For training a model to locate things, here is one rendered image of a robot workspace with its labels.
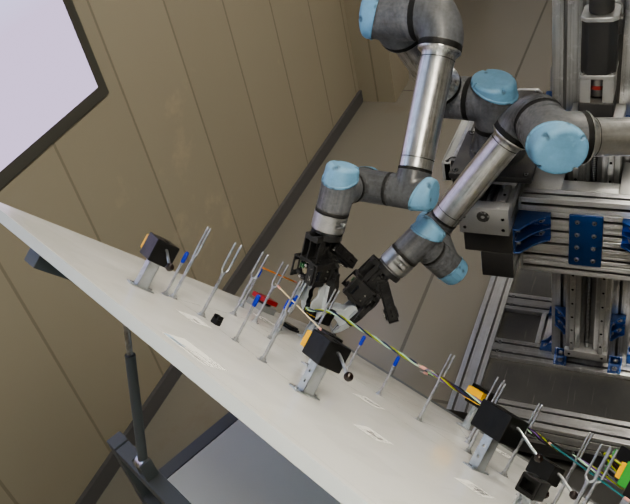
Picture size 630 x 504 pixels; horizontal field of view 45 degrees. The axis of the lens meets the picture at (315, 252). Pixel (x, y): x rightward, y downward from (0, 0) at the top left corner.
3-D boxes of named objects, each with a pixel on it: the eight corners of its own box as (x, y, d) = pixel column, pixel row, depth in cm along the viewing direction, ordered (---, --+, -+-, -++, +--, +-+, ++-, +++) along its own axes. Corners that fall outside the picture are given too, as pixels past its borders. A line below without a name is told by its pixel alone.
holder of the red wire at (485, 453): (510, 498, 116) (544, 435, 116) (452, 455, 126) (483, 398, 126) (529, 504, 119) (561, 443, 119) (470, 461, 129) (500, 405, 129)
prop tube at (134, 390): (147, 461, 170) (133, 348, 156) (153, 468, 169) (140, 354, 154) (134, 468, 169) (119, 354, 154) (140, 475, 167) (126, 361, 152)
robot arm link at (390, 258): (411, 261, 187) (416, 272, 179) (398, 274, 187) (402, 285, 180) (389, 241, 185) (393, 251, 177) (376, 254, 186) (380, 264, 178)
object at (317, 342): (318, 412, 104) (348, 354, 104) (284, 380, 114) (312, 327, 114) (342, 421, 107) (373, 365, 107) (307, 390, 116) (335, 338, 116)
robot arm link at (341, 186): (369, 168, 164) (350, 172, 157) (357, 215, 168) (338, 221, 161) (338, 157, 168) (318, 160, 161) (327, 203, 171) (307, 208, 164)
